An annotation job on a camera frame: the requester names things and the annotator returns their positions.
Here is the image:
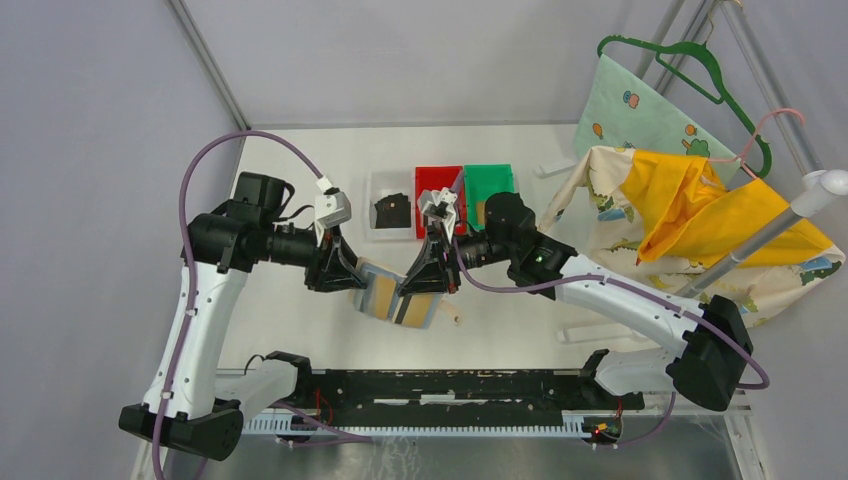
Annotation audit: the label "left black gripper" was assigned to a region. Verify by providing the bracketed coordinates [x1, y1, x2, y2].
[261, 217, 369, 293]

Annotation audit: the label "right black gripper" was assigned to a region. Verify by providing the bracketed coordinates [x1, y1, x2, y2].
[398, 220, 515, 296]

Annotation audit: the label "beige card holder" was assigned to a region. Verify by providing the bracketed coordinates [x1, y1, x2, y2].
[348, 257, 463, 327]

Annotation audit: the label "black card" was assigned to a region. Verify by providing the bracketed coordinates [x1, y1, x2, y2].
[376, 193, 413, 227]

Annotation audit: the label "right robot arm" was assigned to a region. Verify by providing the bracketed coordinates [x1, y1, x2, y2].
[397, 188, 754, 412]

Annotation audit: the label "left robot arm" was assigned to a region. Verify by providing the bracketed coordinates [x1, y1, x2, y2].
[119, 173, 366, 461]

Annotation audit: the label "black cards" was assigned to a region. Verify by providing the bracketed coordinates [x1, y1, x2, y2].
[372, 192, 413, 230]

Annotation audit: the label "red plastic bin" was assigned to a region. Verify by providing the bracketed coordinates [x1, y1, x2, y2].
[414, 165, 462, 240]

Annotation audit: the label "white plastic bin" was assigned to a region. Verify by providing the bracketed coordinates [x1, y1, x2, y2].
[364, 168, 416, 242]

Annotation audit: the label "green plastic bin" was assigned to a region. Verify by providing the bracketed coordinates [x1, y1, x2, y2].
[463, 164, 517, 229]

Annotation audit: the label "clear plastic box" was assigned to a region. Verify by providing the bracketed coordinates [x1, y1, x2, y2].
[533, 158, 578, 179]

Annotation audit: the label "dinosaur print cloth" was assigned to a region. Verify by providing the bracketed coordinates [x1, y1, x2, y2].
[537, 146, 846, 327]

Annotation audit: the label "green patterned cloth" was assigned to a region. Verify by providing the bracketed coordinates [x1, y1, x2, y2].
[573, 55, 739, 182]

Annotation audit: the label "yellow cloth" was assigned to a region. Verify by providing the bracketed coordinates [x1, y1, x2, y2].
[618, 150, 836, 268]

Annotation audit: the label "pink clothes hanger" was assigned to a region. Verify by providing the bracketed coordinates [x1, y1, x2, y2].
[710, 107, 807, 183]

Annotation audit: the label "green clothes hanger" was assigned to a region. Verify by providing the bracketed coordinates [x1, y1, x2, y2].
[596, 35, 773, 178]

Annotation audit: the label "metal rack pole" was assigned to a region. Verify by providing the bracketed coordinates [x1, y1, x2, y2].
[676, 169, 847, 298]

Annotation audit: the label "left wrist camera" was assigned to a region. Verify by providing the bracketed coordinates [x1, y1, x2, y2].
[313, 176, 352, 246]

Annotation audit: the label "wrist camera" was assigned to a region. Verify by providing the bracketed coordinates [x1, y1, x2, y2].
[313, 176, 352, 246]
[417, 187, 458, 243]

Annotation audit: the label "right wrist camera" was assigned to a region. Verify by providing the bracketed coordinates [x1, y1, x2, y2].
[417, 187, 458, 243]

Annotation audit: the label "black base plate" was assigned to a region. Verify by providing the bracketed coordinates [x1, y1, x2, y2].
[283, 369, 645, 428]

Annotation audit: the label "white cable tray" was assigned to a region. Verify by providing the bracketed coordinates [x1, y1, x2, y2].
[241, 411, 588, 440]

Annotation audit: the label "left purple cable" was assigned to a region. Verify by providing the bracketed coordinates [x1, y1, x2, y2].
[150, 129, 374, 480]

